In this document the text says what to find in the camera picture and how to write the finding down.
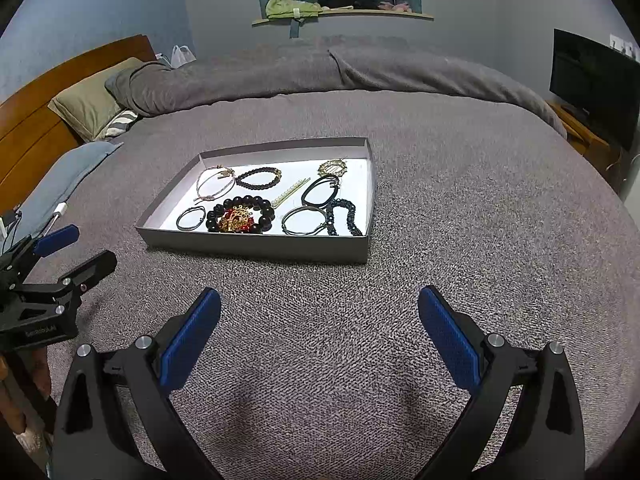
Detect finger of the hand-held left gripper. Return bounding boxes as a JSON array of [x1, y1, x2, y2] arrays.
[[10, 224, 80, 272], [20, 251, 118, 311]]

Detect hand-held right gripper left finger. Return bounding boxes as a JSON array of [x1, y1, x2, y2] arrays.
[[50, 287, 223, 480]]

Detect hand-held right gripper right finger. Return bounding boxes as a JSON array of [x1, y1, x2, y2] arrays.
[[415, 285, 588, 480]]

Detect silver wire bangle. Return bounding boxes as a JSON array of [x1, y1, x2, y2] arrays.
[[176, 206, 205, 232]]

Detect grey cardboard box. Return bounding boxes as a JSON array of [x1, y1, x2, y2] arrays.
[[135, 136, 377, 265]]

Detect red and gold bracelet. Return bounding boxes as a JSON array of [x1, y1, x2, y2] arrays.
[[217, 205, 256, 233]]

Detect large black bead bracelet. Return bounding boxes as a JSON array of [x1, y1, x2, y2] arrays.
[[206, 195, 277, 235]]

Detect silver hoop bangle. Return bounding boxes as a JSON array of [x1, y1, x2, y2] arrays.
[[281, 205, 328, 237]]

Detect dark blue bead necklace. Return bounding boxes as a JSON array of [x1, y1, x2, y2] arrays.
[[322, 199, 363, 237]]

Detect small dark bead bracelet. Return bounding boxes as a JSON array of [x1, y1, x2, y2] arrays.
[[234, 166, 282, 191]]

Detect pearl hair clip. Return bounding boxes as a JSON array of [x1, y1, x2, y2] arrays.
[[270, 176, 312, 207]]

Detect black band bracelet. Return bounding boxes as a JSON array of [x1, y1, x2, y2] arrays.
[[300, 176, 341, 208]]

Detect person's left hand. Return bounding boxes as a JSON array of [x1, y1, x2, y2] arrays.
[[0, 352, 51, 441]]

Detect light blue cloth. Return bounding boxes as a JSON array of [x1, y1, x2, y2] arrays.
[[10, 141, 123, 241]]

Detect wooden headboard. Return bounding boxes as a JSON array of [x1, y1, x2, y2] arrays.
[[0, 35, 157, 221]]

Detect striped pillow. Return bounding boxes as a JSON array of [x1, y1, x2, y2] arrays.
[[95, 109, 141, 142]]

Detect grey bed blanket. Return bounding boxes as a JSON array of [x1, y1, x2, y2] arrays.
[[15, 90, 626, 480]]

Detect olive pillow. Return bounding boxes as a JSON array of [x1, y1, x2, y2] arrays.
[[47, 57, 146, 142]]

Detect wooden television stand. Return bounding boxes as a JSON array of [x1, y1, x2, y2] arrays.
[[545, 101, 621, 171]]

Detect grey duvet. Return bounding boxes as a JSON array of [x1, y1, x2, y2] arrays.
[[105, 35, 568, 138]]

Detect black television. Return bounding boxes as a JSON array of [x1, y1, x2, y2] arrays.
[[549, 29, 640, 152]]

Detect green cloth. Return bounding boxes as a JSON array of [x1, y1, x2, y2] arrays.
[[265, 0, 323, 18]]

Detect wooden window ledge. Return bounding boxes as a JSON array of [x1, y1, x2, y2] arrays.
[[251, 10, 435, 27]]

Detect white cable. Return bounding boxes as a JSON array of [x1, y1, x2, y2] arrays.
[[47, 202, 69, 233]]

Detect pink cord bracelet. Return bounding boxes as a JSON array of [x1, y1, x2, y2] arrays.
[[193, 166, 236, 203]]

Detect gold chain bracelet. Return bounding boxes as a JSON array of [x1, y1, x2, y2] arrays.
[[318, 158, 350, 178]]

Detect white wall outlets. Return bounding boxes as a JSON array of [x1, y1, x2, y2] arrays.
[[609, 35, 640, 63]]

